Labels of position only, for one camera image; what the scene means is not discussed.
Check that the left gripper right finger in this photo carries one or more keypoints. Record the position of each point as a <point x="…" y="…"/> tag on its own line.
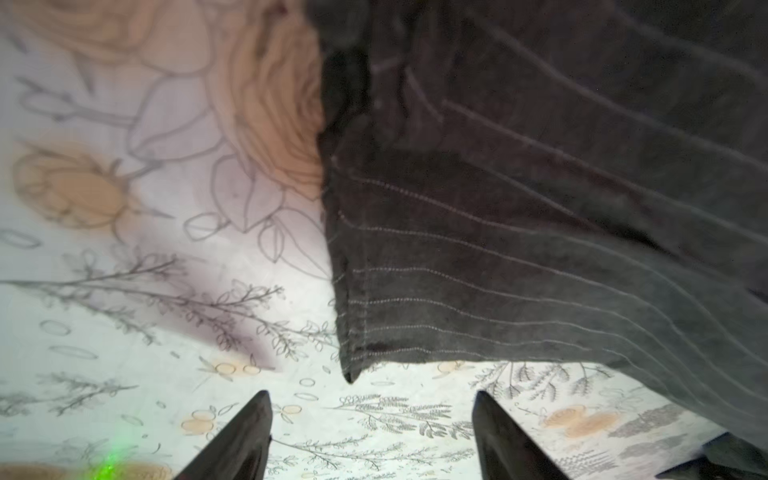
<point x="505" y="451"/>

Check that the dark grey pinstriped shirt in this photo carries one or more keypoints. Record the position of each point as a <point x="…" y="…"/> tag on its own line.
<point x="560" y="181"/>

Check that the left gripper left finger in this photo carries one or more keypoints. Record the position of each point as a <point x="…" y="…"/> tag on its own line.
<point x="240" y="450"/>

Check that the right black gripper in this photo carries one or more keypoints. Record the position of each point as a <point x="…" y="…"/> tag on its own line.
<point x="726" y="457"/>

